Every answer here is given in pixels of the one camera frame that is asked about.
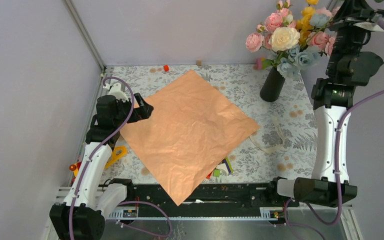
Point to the floral patterned table mat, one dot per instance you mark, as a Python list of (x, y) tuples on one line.
[(241, 84)]

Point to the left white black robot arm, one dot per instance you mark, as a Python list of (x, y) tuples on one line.
[(82, 214)]

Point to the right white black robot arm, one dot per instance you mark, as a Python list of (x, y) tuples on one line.
[(349, 67)]

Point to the small red cube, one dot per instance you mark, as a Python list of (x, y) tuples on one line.
[(166, 68)]

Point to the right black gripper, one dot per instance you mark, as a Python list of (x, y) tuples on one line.
[(352, 12)]

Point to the blue flower stem bunch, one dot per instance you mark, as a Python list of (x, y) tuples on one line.
[(305, 59)]

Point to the peach wrapping paper sheet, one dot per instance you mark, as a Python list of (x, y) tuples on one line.
[(192, 127)]

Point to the pink rose stems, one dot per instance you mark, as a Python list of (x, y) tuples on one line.
[(259, 39)]

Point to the pink yellow green toy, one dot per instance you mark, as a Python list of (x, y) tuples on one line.
[(259, 63)]

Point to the black vase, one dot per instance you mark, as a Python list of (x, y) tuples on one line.
[(272, 86)]

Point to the small pink rose stem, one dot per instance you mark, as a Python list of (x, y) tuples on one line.
[(322, 18)]

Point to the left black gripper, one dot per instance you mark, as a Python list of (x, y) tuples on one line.
[(143, 111)]

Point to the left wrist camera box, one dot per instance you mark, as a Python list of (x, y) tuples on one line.
[(116, 90)]

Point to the red yellow toy truck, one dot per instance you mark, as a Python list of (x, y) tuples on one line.
[(116, 155)]

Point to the yellow rose stem bunch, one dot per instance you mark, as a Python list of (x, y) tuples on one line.
[(303, 24)]

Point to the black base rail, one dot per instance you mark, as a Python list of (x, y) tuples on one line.
[(207, 201)]

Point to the small green toy cube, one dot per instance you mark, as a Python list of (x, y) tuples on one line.
[(216, 173)]

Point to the green long toy block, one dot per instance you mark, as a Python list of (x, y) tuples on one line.
[(229, 166)]

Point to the cream white rose stem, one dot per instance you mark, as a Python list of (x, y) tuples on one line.
[(283, 40)]

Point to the white purple toy block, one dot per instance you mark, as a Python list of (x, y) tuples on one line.
[(223, 167)]

